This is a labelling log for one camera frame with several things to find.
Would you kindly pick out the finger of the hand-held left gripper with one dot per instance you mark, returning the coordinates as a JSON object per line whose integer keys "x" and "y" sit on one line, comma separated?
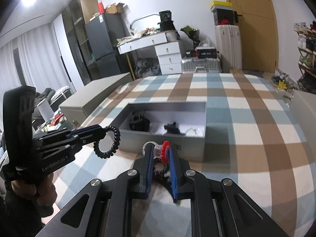
{"x": 86, "y": 129}
{"x": 91, "y": 138}

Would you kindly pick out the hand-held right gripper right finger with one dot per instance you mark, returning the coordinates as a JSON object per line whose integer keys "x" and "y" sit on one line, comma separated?
{"x": 174, "y": 172}

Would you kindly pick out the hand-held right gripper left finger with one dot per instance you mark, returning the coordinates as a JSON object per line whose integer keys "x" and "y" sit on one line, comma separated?
{"x": 148, "y": 170}

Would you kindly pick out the grey box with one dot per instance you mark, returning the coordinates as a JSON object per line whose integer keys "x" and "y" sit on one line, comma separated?
{"x": 192, "y": 150}

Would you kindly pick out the black claw hair clip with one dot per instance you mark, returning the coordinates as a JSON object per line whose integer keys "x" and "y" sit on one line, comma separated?
{"x": 140, "y": 124}

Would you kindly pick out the person's left forearm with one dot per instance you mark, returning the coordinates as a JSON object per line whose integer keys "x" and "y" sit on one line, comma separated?
{"x": 19, "y": 209}

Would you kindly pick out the person's left hand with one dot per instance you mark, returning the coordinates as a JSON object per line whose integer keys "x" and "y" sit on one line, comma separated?
{"x": 42, "y": 187}

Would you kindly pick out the grey bench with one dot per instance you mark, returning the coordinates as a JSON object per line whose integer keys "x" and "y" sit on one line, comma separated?
{"x": 74, "y": 108}

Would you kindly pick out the white cylinder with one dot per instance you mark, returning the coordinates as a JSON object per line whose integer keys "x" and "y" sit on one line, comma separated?
{"x": 45, "y": 111}

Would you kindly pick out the dark jacket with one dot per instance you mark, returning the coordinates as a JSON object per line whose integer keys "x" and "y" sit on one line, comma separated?
{"x": 45, "y": 94}

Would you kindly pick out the white curtain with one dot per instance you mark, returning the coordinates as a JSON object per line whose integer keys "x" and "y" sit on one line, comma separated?
{"x": 42, "y": 54}

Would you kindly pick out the dark clothes pile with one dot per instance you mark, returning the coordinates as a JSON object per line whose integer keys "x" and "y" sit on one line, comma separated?
{"x": 147, "y": 67}

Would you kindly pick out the dark grey fridge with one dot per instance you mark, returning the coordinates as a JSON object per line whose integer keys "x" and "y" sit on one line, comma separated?
{"x": 103, "y": 42}

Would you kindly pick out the wooden open wardrobe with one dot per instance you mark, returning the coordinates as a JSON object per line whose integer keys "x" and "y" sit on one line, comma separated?
{"x": 74, "y": 29}

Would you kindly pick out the white desk with drawers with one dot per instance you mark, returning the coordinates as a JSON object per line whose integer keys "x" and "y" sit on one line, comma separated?
{"x": 170, "y": 59}

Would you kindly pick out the silver suitcase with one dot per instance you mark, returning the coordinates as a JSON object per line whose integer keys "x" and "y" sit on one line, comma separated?
{"x": 200, "y": 65}

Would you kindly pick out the small black box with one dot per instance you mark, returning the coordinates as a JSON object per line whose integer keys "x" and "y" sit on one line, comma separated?
{"x": 190, "y": 53}

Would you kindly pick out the black and red box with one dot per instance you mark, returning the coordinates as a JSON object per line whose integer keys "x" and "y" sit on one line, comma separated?
{"x": 206, "y": 53}

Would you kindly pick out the cardboard boxes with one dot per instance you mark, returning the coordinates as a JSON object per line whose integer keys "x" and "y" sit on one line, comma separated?
{"x": 114, "y": 8}

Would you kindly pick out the white bucket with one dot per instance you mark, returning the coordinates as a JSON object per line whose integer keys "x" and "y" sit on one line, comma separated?
{"x": 171, "y": 35}

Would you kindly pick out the white plastic bag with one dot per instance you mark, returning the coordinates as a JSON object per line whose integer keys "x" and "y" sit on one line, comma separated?
{"x": 205, "y": 44}

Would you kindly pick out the white suitcase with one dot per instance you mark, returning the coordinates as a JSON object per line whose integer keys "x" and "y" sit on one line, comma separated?
{"x": 228, "y": 49}

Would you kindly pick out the black round containers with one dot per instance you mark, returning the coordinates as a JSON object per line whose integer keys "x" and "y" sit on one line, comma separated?
{"x": 166, "y": 21}

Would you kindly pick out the shoes on floor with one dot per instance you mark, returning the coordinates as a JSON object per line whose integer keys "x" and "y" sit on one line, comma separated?
{"x": 282, "y": 82}

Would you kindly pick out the dark green bouquet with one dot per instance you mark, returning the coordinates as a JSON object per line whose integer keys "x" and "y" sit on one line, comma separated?
{"x": 190, "y": 32}

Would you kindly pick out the black shoe box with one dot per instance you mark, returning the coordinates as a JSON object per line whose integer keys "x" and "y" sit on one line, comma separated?
{"x": 223, "y": 17}

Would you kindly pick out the wooden door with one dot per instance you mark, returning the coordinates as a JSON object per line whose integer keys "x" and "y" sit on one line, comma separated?
{"x": 254, "y": 29}

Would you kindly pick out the yellow shoe box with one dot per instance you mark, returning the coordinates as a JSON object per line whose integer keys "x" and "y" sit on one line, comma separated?
{"x": 221, "y": 5}

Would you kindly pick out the shoe rack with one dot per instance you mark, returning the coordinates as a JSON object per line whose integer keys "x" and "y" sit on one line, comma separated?
{"x": 306, "y": 54}

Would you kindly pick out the silver arched mirror frame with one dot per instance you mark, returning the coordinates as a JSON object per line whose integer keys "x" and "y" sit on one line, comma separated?
{"x": 134, "y": 21}

